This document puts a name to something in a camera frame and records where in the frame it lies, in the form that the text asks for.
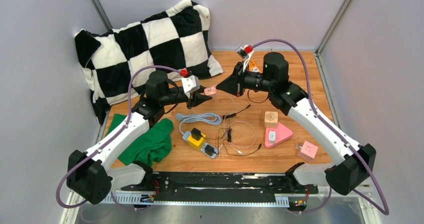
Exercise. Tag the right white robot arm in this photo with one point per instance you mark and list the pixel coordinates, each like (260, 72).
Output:
(345, 171)

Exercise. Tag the black adapter with thin cable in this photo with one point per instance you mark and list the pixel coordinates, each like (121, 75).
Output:
(209, 149)

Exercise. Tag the green cloth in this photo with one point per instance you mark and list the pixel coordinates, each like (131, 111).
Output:
(152, 146)

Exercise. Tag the pink power strip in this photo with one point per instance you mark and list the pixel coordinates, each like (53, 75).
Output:
(283, 133)

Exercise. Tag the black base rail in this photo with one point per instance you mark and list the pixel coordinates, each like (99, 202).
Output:
(273, 190)

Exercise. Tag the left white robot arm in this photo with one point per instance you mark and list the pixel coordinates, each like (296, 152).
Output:
(90, 174)

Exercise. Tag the pink usb charger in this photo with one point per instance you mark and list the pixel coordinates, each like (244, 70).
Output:
(210, 91)

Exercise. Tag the black white checkered pillow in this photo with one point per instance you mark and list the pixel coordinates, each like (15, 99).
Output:
(117, 64)

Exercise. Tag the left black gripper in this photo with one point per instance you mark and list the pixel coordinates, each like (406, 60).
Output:
(196, 99)

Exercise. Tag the white cube charger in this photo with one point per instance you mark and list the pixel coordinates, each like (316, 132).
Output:
(272, 136)

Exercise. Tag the pink cube socket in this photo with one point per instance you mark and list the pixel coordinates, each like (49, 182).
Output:
(307, 151)

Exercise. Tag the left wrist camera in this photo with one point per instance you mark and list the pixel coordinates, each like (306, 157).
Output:
(190, 84)

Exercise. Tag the beige cube socket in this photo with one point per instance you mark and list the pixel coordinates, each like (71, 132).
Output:
(271, 119)

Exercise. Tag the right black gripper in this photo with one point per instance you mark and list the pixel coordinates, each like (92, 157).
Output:
(234, 84)

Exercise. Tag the yellow cube socket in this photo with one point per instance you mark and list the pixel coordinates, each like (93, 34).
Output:
(196, 144)

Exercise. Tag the black tp-link power adapter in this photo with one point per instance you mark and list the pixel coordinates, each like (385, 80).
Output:
(226, 139)

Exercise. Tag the light blue power strip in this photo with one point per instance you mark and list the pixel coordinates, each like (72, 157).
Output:
(202, 150)

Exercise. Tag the orange power strip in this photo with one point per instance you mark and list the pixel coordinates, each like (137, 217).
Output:
(253, 67)

